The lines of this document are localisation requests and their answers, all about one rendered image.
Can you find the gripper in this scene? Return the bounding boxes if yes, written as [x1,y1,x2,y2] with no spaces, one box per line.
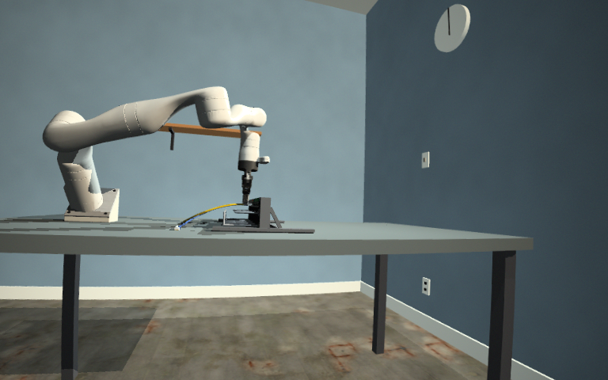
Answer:
[237,160,258,205]

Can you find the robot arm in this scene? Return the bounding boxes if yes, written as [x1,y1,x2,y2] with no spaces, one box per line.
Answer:
[43,86,269,212]

